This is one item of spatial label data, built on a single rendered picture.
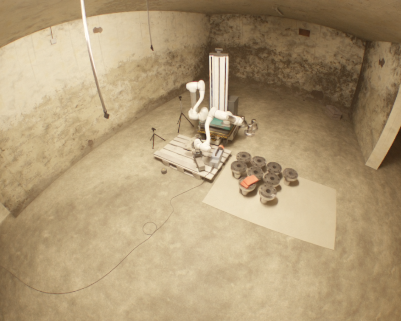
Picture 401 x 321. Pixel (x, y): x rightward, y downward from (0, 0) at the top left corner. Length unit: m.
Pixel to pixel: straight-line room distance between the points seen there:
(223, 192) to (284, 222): 1.02
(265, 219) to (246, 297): 1.11
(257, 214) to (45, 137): 4.05
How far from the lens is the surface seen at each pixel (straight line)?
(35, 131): 3.93
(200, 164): 2.78
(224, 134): 3.41
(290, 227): 2.65
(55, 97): 3.93
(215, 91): 3.45
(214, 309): 2.17
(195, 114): 3.17
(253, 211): 2.62
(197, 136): 3.30
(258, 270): 2.30
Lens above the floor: 2.17
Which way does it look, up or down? 41 degrees down
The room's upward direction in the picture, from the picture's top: 3 degrees counter-clockwise
